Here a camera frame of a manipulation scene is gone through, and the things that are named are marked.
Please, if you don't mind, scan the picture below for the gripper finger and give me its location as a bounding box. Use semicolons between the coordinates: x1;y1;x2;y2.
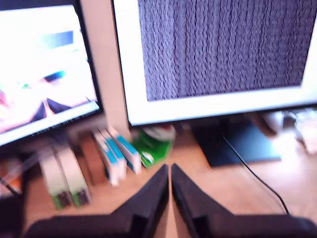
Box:
170;163;234;238
108;163;170;238

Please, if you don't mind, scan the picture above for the long black table cable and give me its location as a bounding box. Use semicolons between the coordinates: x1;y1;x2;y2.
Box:
221;135;290;215

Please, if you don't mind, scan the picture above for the green snack bag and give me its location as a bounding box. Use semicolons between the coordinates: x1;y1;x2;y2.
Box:
132;125;176;168

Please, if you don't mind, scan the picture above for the brown cardboard box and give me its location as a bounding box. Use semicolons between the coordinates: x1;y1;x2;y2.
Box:
79;133;107;185

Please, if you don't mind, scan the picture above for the white and blue box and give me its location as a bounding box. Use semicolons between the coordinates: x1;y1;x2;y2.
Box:
93;132;119;187
108;126;142;175
100;130;127;180

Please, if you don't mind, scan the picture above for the large black Huawei monitor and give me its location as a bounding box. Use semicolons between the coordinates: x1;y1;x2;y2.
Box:
112;0;317;168

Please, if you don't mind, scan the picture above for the black monitor with camera views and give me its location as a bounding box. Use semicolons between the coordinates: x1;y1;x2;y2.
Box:
0;0;104;149

